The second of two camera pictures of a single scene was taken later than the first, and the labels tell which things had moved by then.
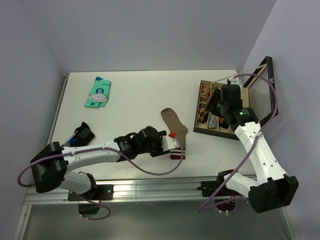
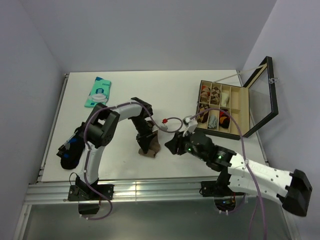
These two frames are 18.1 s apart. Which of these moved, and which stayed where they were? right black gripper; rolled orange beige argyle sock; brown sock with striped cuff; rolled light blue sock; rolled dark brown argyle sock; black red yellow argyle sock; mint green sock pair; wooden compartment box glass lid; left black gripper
Moved: brown sock with striped cuff; right black gripper; left black gripper
Stayed: mint green sock pair; wooden compartment box glass lid; black red yellow argyle sock; rolled dark brown argyle sock; rolled light blue sock; rolled orange beige argyle sock
